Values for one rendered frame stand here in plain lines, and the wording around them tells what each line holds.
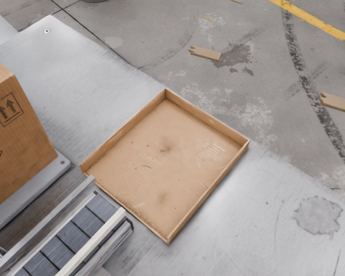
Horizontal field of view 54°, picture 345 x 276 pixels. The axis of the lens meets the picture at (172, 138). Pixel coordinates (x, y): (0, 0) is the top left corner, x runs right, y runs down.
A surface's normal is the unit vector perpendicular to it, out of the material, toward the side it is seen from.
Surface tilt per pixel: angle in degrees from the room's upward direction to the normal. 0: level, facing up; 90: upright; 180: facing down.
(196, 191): 0
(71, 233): 0
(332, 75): 0
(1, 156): 90
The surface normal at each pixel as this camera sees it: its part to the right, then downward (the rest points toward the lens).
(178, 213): 0.00, -0.55
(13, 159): 0.76, 0.54
